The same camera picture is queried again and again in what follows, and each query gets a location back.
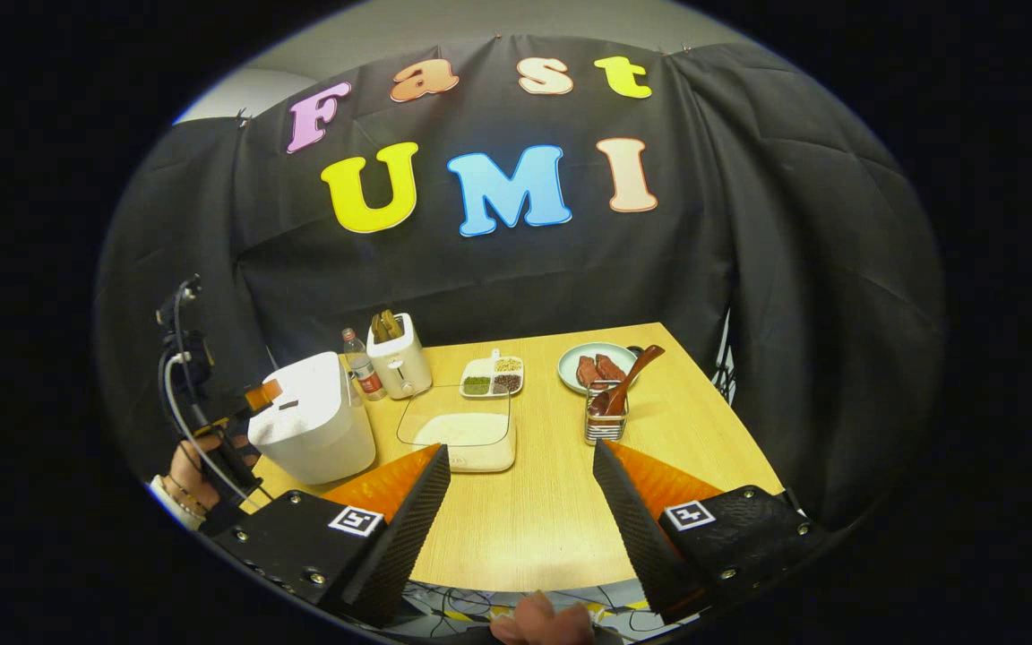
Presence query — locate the plastic bottle red label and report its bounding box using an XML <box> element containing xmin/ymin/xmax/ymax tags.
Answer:
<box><xmin>341</xmin><ymin>328</ymin><xmax>387</xmax><ymax>402</ymax></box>

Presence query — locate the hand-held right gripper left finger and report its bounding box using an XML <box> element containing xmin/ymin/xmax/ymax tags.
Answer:
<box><xmin>210</xmin><ymin>443</ymin><xmax>452</xmax><ymax>630</ymax></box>

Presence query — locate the white rice cooker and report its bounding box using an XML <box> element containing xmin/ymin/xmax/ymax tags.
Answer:
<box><xmin>247</xmin><ymin>351</ymin><xmax>378</xmax><ymax>486</ymax></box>

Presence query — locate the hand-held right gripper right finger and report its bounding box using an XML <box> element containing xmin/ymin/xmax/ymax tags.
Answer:
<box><xmin>592</xmin><ymin>439</ymin><xmax>830</xmax><ymax>625</ymax></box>

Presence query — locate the pale green plate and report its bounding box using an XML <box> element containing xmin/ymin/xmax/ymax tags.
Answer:
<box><xmin>557</xmin><ymin>342</ymin><xmax>643</xmax><ymax>396</ymax></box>

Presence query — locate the metal wire chopstick holder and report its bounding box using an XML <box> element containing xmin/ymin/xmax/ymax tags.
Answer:
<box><xmin>584</xmin><ymin>381</ymin><xmax>631</xmax><ymax>446</ymax></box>

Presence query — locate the divided white bean tray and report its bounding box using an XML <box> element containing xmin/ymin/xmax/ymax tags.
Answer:
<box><xmin>460</xmin><ymin>349</ymin><xmax>525</xmax><ymax>399</ymax></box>

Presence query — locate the white metal frame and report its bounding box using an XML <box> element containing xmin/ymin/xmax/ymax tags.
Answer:
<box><xmin>711</xmin><ymin>312</ymin><xmax>738</xmax><ymax>406</ymax></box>

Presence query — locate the white toaster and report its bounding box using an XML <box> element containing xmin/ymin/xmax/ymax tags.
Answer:
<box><xmin>366</xmin><ymin>312</ymin><xmax>434</xmax><ymax>400</ymax></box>

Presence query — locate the brown wooden spoon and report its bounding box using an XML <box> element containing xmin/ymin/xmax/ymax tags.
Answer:
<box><xmin>589</xmin><ymin>345</ymin><xmax>666</xmax><ymax>417</ymax></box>

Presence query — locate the clear box of rice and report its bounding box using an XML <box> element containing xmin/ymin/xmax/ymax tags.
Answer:
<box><xmin>396</xmin><ymin>385</ymin><xmax>518</xmax><ymax>474</ymax></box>

